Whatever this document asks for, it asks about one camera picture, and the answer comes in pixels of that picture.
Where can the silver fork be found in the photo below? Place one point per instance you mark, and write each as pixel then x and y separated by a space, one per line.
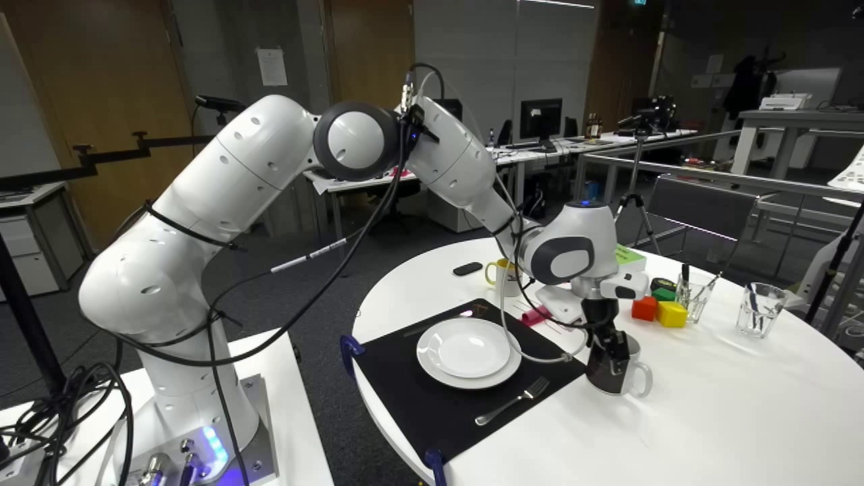
pixel 527 396

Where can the black table mat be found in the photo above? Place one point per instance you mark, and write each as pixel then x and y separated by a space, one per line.
pixel 432 419

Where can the red cube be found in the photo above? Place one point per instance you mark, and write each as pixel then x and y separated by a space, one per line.
pixel 646 309

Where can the yellow cube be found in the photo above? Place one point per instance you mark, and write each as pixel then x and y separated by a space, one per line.
pixel 674 315

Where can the yellow white mug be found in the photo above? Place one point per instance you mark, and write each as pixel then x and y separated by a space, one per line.
pixel 500 276

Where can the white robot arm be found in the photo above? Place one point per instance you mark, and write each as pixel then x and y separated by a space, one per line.
pixel 146 284

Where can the clear glass with pens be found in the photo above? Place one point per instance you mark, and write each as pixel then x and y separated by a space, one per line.
pixel 695 291

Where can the pink marker bar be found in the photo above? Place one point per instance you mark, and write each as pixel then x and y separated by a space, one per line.
pixel 535 318

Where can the green book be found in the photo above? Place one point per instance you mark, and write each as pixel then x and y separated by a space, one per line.
pixel 629 261

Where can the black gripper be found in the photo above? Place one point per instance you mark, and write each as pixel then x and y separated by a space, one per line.
pixel 601 322

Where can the clear glass cup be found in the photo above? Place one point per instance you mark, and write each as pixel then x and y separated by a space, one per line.
pixel 759 309

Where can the right computer monitor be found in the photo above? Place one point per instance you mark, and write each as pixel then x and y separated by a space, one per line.
pixel 542 117

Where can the black remote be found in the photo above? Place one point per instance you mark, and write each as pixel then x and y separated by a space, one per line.
pixel 467 269

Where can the dark mug white handle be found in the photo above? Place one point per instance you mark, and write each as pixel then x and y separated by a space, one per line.
pixel 612 376

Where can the white robot base platform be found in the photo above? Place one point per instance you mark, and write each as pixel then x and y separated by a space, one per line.
pixel 282 452

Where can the camera tripod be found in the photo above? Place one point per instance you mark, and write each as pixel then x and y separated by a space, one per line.
pixel 651 117

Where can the white plate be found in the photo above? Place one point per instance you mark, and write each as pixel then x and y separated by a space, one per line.
pixel 467 355

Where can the grey chair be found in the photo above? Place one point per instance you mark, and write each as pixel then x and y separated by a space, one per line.
pixel 705 210

